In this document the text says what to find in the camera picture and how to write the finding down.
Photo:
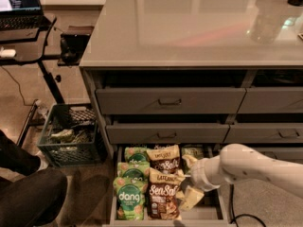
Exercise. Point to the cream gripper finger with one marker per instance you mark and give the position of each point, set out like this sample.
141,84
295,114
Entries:
190,160

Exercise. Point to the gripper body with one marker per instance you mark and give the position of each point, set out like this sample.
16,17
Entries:
199,175

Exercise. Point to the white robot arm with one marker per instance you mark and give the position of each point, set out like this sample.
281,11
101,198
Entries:
237,162

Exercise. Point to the small green snack bag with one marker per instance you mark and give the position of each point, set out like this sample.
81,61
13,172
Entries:
198,153

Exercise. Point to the rear brown sea salt bag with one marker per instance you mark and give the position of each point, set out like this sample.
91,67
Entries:
165,160

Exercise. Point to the brown sea salt bag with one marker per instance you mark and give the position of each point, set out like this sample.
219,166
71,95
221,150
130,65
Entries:
162,193
165,160

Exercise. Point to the front brown sea salt bag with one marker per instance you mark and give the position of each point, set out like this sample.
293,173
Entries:
162,193

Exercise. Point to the open bottom left drawer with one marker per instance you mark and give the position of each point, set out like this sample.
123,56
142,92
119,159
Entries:
209,212

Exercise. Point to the middle left grey drawer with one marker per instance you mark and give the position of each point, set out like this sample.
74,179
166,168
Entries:
173,132

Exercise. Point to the grey drawer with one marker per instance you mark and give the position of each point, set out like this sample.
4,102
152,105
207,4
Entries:
169,100
272,100
173,132
286,154
252,133

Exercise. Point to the middle right grey drawer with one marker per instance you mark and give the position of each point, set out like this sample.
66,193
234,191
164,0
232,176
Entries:
252,133

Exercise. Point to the rear green dang chip bag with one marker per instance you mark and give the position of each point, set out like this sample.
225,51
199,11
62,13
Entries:
136,154

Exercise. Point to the green dang chip bag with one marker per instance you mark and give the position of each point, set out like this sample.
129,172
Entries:
139,171
136,154
130,194

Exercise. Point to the front green dang chip bag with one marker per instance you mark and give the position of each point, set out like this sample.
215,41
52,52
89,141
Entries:
130,194

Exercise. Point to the middle green dang chip bag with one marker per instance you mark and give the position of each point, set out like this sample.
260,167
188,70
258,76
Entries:
139,171

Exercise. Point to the grey cabinet with counter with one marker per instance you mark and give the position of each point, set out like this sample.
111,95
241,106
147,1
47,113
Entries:
195,43

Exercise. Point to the bottom right grey drawer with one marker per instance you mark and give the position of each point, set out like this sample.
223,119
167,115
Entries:
286,154

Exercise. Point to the top left grey drawer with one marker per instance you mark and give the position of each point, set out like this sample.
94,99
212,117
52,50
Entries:
169,100

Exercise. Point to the top right grey drawer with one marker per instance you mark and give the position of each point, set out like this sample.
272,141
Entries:
272,100

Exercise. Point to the green plastic crate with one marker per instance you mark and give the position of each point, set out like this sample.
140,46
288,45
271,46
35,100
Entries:
70,136

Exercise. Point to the person's dark trouser legs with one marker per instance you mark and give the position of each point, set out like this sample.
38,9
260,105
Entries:
34,200

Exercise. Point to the black object on desk shelf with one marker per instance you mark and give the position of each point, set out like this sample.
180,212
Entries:
73,43

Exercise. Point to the white mouse device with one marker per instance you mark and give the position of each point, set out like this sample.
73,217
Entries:
7,53

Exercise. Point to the open laptop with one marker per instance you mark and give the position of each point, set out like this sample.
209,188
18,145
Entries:
20,14

